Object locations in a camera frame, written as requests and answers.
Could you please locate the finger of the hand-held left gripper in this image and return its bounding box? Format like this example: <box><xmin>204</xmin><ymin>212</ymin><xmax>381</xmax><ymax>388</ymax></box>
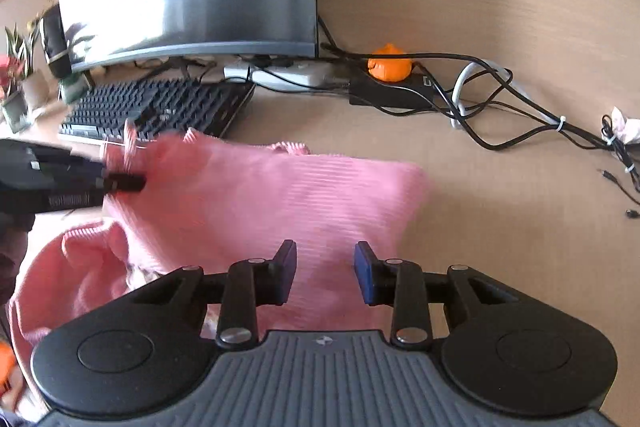
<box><xmin>101</xmin><ymin>174</ymin><xmax>147</xmax><ymax>194</ymax></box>

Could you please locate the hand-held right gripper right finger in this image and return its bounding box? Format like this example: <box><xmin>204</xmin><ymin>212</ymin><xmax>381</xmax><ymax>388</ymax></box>
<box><xmin>354</xmin><ymin>241</ymin><xmax>518</xmax><ymax>349</ymax></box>

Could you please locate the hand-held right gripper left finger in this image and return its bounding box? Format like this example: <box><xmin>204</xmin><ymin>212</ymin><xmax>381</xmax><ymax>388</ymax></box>
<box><xmin>127</xmin><ymin>239</ymin><xmax>299</xmax><ymax>351</ymax></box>

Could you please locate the pink ribbed button shirt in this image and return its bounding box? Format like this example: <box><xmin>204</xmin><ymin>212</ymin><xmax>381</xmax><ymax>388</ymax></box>
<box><xmin>7</xmin><ymin>129</ymin><xmax>435</xmax><ymax>413</ymax></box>

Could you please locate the red flowering potted plant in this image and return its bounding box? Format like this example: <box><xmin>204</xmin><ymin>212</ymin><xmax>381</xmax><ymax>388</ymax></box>
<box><xmin>0</xmin><ymin>54</ymin><xmax>31</xmax><ymax>134</ymax></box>

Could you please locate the black keyboard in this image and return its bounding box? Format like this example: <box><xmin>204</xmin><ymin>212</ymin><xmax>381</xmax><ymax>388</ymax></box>
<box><xmin>59</xmin><ymin>79</ymin><xmax>257</xmax><ymax>145</ymax></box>

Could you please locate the green leafy potted plant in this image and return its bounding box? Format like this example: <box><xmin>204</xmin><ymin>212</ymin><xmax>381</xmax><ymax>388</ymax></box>
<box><xmin>5</xmin><ymin>14</ymin><xmax>52</xmax><ymax>110</ymax></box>

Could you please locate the black speaker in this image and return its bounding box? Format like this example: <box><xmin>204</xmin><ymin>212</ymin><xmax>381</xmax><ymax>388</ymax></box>
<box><xmin>40</xmin><ymin>4</ymin><xmax>75</xmax><ymax>78</ymax></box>

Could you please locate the white power strip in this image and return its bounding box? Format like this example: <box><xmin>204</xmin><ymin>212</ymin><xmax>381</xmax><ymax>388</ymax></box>
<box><xmin>223</xmin><ymin>59</ymin><xmax>335</xmax><ymax>91</ymax></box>

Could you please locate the orange toy figure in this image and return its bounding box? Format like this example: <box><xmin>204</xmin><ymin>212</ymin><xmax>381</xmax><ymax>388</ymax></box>
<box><xmin>367</xmin><ymin>43</ymin><xmax>414</xmax><ymax>82</ymax></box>

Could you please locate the crumpled white tissue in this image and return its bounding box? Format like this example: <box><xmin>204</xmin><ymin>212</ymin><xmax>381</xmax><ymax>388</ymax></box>
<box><xmin>611</xmin><ymin>107</ymin><xmax>640</xmax><ymax>144</ymax></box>

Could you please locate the grey-white thick cable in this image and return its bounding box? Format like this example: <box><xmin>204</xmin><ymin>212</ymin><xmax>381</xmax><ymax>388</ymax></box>
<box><xmin>449</xmin><ymin>61</ymin><xmax>514</xmax><ymax>130</ymax></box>

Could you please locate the thin black plug cable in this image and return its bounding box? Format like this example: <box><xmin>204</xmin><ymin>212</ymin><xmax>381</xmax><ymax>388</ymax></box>
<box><xmin>600</xmin><ymin>168</ymin><xmax>640</xmax><ymax>219</ymax></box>

